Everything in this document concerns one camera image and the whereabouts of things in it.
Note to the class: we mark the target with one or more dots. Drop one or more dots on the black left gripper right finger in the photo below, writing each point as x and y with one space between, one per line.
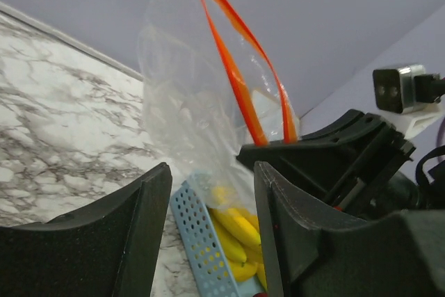
312 249

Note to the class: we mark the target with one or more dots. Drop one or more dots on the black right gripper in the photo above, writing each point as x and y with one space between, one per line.
358 153

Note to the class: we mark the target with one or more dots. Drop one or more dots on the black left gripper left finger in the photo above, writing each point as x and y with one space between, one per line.
107 248

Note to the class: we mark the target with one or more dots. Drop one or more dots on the yellow banana bunch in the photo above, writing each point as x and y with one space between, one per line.
239 235

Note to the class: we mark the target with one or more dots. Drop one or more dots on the light blue plastic basket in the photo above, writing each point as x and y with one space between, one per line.
204 252

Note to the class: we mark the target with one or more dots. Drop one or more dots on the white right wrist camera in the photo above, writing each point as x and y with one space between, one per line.
409 97

